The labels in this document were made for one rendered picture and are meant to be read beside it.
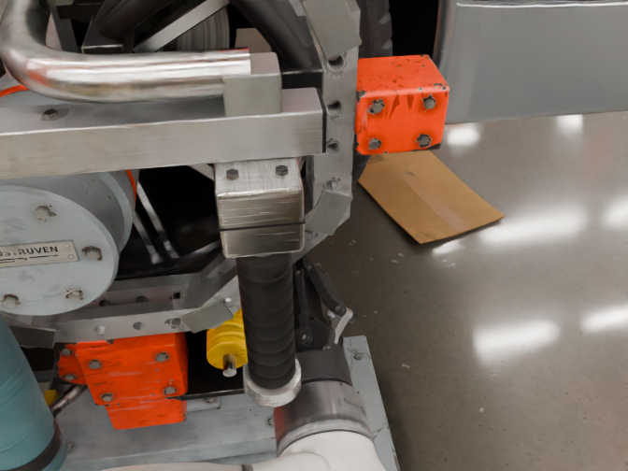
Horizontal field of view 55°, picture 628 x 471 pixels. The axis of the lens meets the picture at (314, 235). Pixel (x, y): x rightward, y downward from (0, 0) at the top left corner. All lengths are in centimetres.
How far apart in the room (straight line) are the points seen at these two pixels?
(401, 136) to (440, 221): 122
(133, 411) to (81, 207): 47
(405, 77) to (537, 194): 144
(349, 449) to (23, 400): 34
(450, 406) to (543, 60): 83
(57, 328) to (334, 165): 38
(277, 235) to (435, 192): 158
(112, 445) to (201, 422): 15
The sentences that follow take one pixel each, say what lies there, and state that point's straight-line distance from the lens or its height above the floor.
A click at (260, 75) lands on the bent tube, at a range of 33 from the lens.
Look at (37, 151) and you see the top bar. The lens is 36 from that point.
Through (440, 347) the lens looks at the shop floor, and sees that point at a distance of 149.
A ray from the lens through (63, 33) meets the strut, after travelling 56.
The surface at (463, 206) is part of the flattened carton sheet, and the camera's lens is 188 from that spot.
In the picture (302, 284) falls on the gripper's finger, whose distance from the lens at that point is 69.
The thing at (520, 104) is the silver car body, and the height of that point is 77.
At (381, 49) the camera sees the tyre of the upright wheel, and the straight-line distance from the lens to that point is 64.
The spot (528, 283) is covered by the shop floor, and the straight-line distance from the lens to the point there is 169.
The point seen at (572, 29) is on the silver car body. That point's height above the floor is 87.
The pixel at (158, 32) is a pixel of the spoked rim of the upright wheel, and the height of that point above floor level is 91.
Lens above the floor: 115
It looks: 42 degrees down
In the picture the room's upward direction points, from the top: straight up
